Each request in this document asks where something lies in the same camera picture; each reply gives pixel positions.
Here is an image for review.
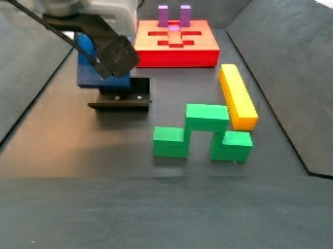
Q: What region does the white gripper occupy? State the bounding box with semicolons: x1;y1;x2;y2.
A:
18;0;139;41

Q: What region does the blue U-shaped block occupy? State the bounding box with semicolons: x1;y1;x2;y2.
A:
75;32;133;91

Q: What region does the black angled fixture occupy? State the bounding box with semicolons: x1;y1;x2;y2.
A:
89;78;151;112

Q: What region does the purple U-shaped block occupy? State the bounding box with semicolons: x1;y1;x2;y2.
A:
158;5;193;27

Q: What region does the red slotted base block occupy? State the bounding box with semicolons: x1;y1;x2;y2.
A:
134;20;220;68

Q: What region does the yellow long block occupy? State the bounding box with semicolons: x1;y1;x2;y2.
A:
218;64;260;131

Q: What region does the green stepped block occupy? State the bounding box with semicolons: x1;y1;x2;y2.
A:
153;103;254;162

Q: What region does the black cable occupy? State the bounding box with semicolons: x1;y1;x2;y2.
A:
4;0;102;66

